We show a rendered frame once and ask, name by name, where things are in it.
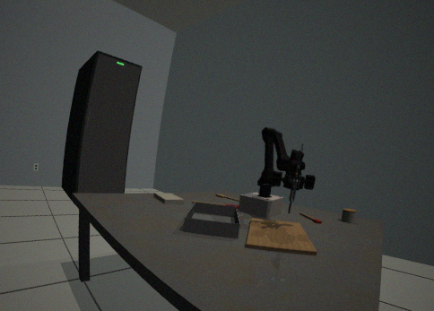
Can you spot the dark cylinder with tan top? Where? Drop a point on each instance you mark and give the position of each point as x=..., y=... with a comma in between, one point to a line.
x=349, y=215

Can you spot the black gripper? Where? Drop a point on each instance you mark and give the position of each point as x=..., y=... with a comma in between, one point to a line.
x=288, y=180

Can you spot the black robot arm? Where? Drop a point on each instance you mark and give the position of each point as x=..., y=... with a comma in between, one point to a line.
x=284, y=162

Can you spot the wooden board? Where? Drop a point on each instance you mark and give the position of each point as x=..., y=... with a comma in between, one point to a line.
x=279, y=236

